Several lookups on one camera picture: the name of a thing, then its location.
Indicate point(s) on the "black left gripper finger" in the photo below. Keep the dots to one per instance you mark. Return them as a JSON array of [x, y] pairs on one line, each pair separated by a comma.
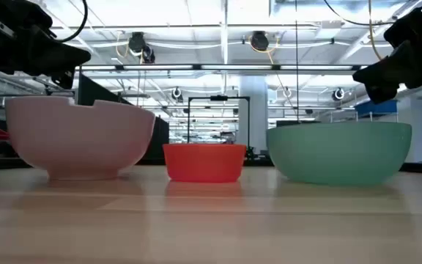
[[73, 58]]

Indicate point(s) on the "long light strip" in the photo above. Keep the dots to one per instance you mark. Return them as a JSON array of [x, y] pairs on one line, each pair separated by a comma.
[[233, 67]]

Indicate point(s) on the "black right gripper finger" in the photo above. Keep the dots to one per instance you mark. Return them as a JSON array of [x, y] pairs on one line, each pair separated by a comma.
[[379, 75]]

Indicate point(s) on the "green bowl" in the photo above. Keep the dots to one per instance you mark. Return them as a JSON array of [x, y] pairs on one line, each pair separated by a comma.
[[339, 154]]

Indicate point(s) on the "black gantry frame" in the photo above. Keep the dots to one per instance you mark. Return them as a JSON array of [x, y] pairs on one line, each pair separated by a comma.
[[188, 121]]

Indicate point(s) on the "small red bowl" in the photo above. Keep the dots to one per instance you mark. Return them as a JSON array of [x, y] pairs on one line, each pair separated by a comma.
[[203, 163]]

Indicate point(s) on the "pale notched-rim bowl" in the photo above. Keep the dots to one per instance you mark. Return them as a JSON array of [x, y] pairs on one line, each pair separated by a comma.
[[79, 139]]

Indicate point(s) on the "blue plastic bin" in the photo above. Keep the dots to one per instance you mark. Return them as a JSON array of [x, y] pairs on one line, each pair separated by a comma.
[[376, 108]]

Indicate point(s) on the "white pillar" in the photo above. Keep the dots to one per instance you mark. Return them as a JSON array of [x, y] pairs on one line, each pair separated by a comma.
[[253, 110]]

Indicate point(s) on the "black monitor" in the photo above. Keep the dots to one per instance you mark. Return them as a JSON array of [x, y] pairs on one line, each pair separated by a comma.
[[291, 122]]

